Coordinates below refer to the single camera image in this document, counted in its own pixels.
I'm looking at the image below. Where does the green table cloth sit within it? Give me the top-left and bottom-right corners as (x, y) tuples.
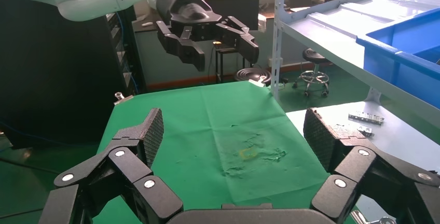
(92, 80), (348, 224)

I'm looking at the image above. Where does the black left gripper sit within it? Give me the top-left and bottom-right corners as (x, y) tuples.
(156, 0), (259, 72)

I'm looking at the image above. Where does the black ribbed round disc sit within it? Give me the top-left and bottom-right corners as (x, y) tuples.
(235, 67), (272, 86)

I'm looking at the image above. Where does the large black cabinet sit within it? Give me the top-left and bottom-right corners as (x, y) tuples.
(0, 0), (147, 149)

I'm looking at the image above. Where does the black round seat stool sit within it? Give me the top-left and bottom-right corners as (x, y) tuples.
(292, 48), (331, 99)

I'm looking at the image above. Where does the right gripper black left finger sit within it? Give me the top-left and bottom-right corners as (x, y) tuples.
(38, 108), (184, 224)

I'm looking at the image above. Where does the silver binder clip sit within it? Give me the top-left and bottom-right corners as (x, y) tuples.
(113, 92), (135, 106)
(248, 76), (267, 89)

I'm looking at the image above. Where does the slotted metal strip part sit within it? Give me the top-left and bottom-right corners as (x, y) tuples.
(348, 110), (385, 126)
(356, 125), (375, 138)

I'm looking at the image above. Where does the small black stand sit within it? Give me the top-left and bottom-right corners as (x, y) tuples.
(214, 44), (248, 83)

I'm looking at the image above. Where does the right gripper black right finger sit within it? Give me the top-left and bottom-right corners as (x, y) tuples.
(303, 107), (440, 224)

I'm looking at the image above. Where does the blue plastic bin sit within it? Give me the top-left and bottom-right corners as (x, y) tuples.
(355, 7), (440, 110)

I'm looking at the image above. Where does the black monitor panel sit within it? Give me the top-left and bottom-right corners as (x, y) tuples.
(204, 0), (259, 31)

